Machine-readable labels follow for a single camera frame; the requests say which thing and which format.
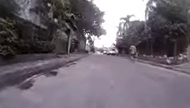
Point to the group of tall trees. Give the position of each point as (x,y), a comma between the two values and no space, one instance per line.
(163,23)

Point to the grey asphalt road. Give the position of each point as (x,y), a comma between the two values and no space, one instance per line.
(113,88)

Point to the green bushes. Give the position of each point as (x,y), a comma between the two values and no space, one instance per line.
(7,38)

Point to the grey building with wall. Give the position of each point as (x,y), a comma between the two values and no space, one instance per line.
(17,2)

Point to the white car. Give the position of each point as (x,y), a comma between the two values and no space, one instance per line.
(111,52)

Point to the row of leafy trees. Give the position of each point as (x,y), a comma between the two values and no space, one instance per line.
(73,11)

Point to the person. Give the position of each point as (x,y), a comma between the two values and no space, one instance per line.
(133,51)

